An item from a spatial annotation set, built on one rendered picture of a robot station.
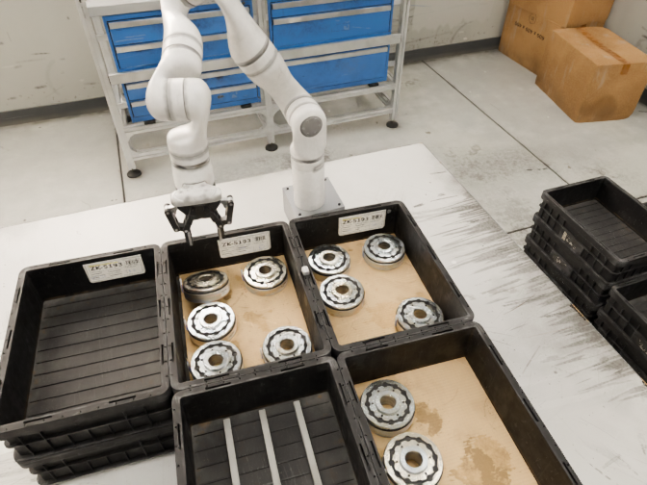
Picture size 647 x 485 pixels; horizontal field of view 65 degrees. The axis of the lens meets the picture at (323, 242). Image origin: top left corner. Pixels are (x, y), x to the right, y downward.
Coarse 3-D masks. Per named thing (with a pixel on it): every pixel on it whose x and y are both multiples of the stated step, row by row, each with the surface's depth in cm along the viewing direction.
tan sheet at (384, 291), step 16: (352, 256) 128; (352, 272) 123; (368, 272) 123; (384, 272) 123; (400, 272) 123; (416, 272) 123; (368, 288) 120; (384, 288) 120; (400, 288) 120; (416, 288) 120; (368, 304) 116; (384, 304) 116; (336, 320) 113; (352, 320) 113; (368, 320) 113; (384, 320) 113; (336, 336) 110; (352, 336) 110; (368, 336) 110
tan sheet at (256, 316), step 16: (192, 272) 123; (240, 272) 123; (288, 272) 123; (240, 288) 120; (288, 288) 120; (192, 304) 116; (240, 304) 116; (256, 304) 116; (272, 304) 116; (288, 304) 116; (240, 320) 113; (256, 320) 113; (272, 320) 113; (288, 320) 113; (304, 320) 113; (240, 336) 110; (256, 336) 110; (192, 352) 106; (256, 352) 106
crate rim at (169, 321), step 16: (272, 224) 121; (288, 224) 121; (176, 240) 117; (288, 240) 117; (304, 288) 106; (320, 320) 100; (320, 336) 97; (320, 352) 95; (176, 368) 92; (256, 368) 92; (272, 368) 92; (176, 384) 90; (192, 384) 90
